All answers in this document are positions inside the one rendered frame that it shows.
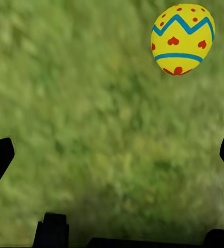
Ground easter egg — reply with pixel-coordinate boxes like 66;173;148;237
151;4;215;75

